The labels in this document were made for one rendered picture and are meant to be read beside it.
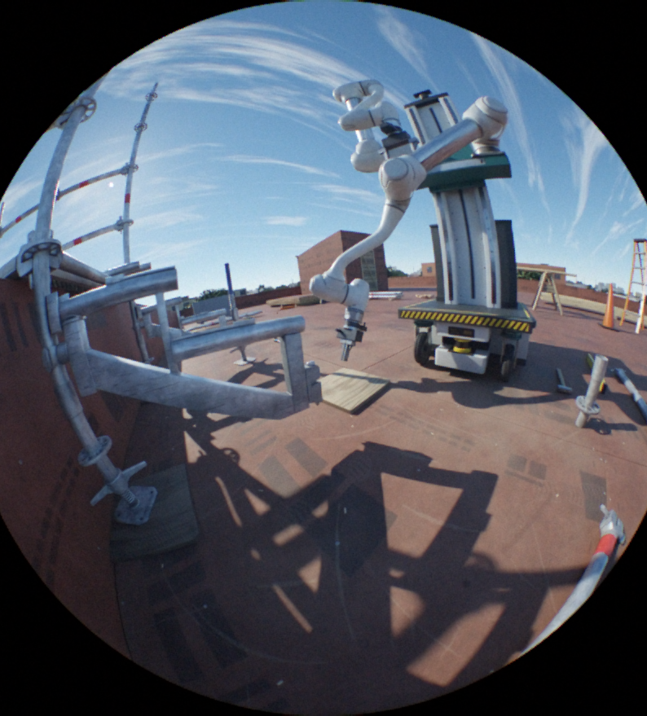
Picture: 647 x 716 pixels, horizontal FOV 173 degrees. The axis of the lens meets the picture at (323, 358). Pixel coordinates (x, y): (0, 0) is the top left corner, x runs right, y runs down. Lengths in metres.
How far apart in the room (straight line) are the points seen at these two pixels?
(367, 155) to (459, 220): 0.63
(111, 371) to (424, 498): 0.76
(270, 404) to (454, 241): 1.24
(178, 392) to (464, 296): 1.37
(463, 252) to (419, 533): 1.29
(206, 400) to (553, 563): 0.87
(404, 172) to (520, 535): 1.05
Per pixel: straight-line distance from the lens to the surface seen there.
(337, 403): 0.85
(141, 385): 0.53
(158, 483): 0.78
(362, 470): 0.61
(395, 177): 0.84
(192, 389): 0.52
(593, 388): 0.97
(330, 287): 0.95
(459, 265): 1.36
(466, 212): 1.40
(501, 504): 0.61
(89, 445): 0.64
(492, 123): 1.14
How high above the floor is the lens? 0.46
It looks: 19 degrees down
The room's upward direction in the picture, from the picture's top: 8 degrees counter-clockwise
